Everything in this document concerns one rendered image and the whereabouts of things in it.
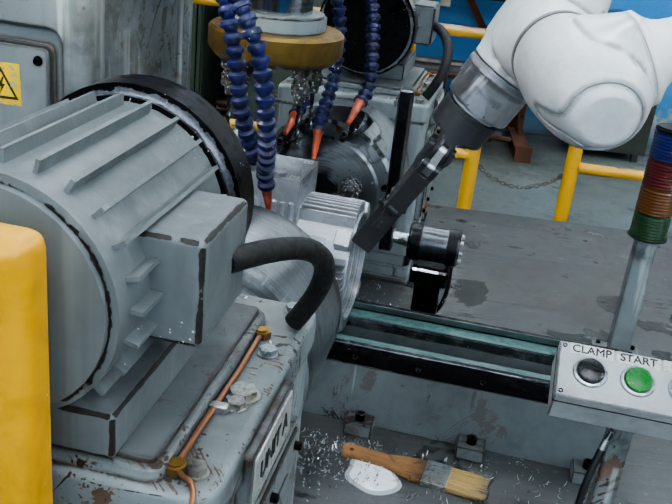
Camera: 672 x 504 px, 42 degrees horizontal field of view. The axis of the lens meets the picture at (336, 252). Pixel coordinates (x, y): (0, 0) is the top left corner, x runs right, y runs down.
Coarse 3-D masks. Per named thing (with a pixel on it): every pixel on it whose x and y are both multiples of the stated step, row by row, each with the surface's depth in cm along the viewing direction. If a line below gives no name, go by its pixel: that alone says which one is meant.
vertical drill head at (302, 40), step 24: (264, 0) 111; (288, 0) 111; (312, 0) 114; (216, 24) 113; (264, 24) 110; (288, 24) 110; (312, 24) 112; (216, 48) 112; (288, 48) 109; (312, 48) 110; (336, 48) 114; (312, 72) 121; (312, 96) 123
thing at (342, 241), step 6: (366, 204) 129; (366, 210) 129; (336, 234) 118; (342, 234) 118; (348, 234) 118; (336, 240) 118; (342, 240) 118; (348, 240) 118; (336, 246) 118; (342, 246) 118; (348, 246) 117; (360, 282) 135; (342, 318) 124
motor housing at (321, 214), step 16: (304, 208) 121; (320, 208) 122; (336, 208) 122; (352, 208) 122; (304, 224) 121; (320, 224) 121; (336, 224) 121; (352, 224) 120; (336, 256) 119; (352, 256) 134; (336, 272) 118; (352, 272) 134; (352, 288) 133; (352, 304) 132
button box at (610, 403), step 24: (576, 360) 96; (600, 360) 96; (624, 360) 96; (648, 360) 96; (552, 384) 97; (576, 384) 94; (600, 384) 94; (624, 384) 94; (552, 408) 96; (576, 408) 95; (600, 408) 94; (624, 408) 93; (648, 408) 92; (648, 432) 95
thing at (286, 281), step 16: (256, 208) 102; (256, 224) 98; (272, 224) 100; (288, 224) 102; (256, 240) 95; (256, 272) 89; (272, 272) 91; (288, 272) 94; (304, 272) 96; (256, 288) 88; (272, 288) 89; (288, 288) 91; (304, 288) 94; (336, 288) 104; (336, 304) 103; (320, 320) 96; (336, 320) 103; (320, 336) 96; (320, 352) 96; (320, 368) 99; (304, 384) 91; (304, 400) 92
